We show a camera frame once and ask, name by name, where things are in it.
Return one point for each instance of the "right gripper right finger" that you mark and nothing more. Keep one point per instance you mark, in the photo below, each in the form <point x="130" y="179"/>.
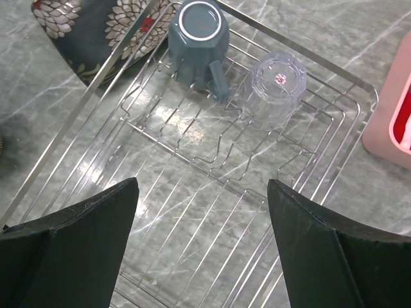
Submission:
<point x="330" y="260"/>

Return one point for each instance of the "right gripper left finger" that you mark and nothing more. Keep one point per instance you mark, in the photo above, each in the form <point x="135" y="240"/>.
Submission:
<point x="71" y="257"/>

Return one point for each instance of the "clear faceted glass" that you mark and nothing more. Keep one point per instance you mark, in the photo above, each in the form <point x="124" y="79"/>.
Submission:
<point x="271" y="90"/>

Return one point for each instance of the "black floral square plate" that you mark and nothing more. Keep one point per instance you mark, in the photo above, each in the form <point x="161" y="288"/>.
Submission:
<point x="85" y="33"/>

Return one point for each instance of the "grey blue ceramic mug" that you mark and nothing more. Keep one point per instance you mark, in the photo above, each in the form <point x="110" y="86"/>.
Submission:
<point x="198" y="40"/>

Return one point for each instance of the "black patterned ceramic bowl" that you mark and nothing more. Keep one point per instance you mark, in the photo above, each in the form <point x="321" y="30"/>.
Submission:
<point x="1" y="144"/>

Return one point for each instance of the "pink divided organizer tray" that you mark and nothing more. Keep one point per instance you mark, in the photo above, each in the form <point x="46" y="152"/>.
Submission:
<point x="378" y="137"/>

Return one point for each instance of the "red cloth left compartment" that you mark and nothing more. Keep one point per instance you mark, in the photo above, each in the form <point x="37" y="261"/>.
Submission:
<point x="401" y="121"/>

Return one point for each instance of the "metal wire dish rack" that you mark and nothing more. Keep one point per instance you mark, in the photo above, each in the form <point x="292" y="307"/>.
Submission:
<point x="202" y="235"/>

